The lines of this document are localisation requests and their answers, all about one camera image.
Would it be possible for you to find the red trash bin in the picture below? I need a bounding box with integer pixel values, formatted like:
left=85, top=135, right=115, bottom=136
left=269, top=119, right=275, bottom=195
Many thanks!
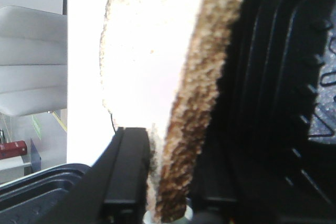
left=0, top=141, right=27, bottom=159

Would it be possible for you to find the bread slice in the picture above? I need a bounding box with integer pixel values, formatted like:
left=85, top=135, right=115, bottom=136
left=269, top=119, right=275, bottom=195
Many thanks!
left=99, top=0, right=244, bottom=223

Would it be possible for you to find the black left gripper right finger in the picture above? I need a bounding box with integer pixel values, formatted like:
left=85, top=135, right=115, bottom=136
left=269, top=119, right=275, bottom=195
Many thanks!
left=190, top=0, right=335, bottom=223

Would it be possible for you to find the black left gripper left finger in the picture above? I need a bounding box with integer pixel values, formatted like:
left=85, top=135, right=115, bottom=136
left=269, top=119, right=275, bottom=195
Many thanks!
left=37, top=127, right=150, bottom=223

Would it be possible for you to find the green breakfast maker base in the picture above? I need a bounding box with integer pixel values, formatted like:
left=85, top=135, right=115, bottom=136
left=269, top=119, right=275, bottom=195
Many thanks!
left=1, top=164, right=90, bottom=223

